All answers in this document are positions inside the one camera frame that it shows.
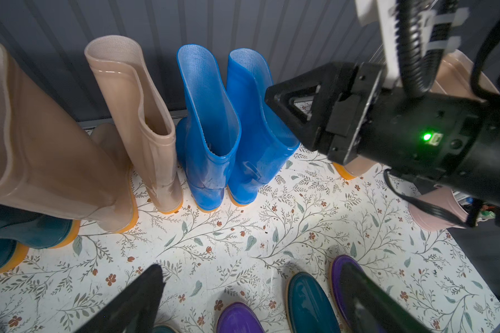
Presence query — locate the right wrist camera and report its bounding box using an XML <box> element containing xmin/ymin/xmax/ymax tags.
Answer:
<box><xmin>353</xmin><ymin>0</ymin><xmax>469</xmax><ymax>90</ymax></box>

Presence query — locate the black corrugated cable hose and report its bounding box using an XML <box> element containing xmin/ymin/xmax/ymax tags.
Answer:
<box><xmin>393</xmin><ymin>0</ymin><xmax>459</xmax><ymax>99</ymax></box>

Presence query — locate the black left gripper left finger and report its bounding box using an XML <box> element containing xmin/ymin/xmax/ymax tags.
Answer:
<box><xmin>77</xmin><ymin>264</ymin><xmax>165</xmax><ymax>333</ymax></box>

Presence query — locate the purple boot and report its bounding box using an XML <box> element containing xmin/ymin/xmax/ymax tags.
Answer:
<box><xmin>331</xmin><ymin>255</ymin><xmax>393</xmax><ymax>332</ymax></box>
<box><xmin>216</xmin><ymin>302</ymin><xmax>265</xmax><ymax>333</ymax></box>

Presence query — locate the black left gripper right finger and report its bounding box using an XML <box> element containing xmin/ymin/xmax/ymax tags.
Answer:
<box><xmin>340</xmin><ymin>263</ymin><xmax>429</xmax><ymax>333</ymax></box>

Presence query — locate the blue rain boot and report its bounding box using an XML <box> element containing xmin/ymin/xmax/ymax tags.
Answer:
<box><xmin>226</xmin><ymin>48</ymin><xmax>300</xmax><ymax>207</ymax></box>
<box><xmin>176</xmin><ymin>44</ymin><xmax>242</xmax><ymax>212</ymax></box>

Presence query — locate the beige rain boot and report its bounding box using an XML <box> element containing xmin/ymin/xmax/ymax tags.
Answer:
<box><xmin>333</xmin><ymin>50</ymin><xmax>481</xmax><ymax>180</ymax></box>
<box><xmin>0</xmin><ymin>44</ymin><xmax>138</xmax><ymax>233</ymax></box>
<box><xmin>84</xmin><ymin>36</ymin><xmax>183</xmax><ymax>214</ymax></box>

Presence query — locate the dark green front boot right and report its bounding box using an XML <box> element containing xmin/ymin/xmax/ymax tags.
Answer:
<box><xmin>286</xmin><ymin>272</ymin><xmax>340</xmax><ymax>332</ymax></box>

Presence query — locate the dark green boot far left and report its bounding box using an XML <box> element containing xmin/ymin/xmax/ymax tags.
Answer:
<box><xmin>0</xmin><ymin>239</ymin><xmax>29</xmax><ymax>273</ymax></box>

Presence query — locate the blue rain boot back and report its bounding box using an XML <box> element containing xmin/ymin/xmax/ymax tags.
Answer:
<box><xmin>226</xmin><ymin>48</ymin><xmax>300</xmax><ymax>207</ymax></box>

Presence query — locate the blue rain boot front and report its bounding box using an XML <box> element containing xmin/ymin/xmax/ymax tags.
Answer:
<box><xmin>176</xmin><ymin>44</ymin><xmax>242</xmax><ymax>212</ymax></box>

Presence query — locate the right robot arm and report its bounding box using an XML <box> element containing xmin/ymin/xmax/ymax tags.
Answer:
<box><xmin>265</xmin><ymin>1</ymin><xmax>500</xmax><ymax>206</ymax></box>

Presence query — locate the dark green boot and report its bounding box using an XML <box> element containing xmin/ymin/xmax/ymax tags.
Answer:
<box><xmin>0</xmin><ymin>205</ymin><xmax>81</xmax><ymax>249</ymax></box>
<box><xmin>0</xmin><ymin>239</ymin><xmax>29</xmax><ymax>273</ymax></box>
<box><xmin>151</xmin><ymin>325</ymin><xmax>179</xmax><ymax>333</ymax></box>
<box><xmin>286</xmin><ymin>272</ymin><xmax>340</xmax><ymax>332</ymax></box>

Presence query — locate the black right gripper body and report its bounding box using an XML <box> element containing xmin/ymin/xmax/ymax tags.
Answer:
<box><xmin>265</xmin><ymin>62</ymin><xmax>386</xmax><ymax>165</ymax></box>

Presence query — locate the dark green boot back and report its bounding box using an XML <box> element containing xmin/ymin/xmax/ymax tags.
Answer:
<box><xmin>0</xmin><ymin>205</ymin><xmax>81</xmax><ymax>249</ymax></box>

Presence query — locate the pink pen cup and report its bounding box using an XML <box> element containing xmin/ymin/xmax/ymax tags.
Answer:
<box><xmin>408</xmin><ymin>187</ymin><xmax>474</xmax><ymax>232</ymax></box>

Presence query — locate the dark green front boot left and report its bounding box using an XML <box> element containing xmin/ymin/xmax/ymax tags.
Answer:
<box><xmin>151</xmin><ymin>325</ymin><xmax>179</xmax><ymax>333</ymax></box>

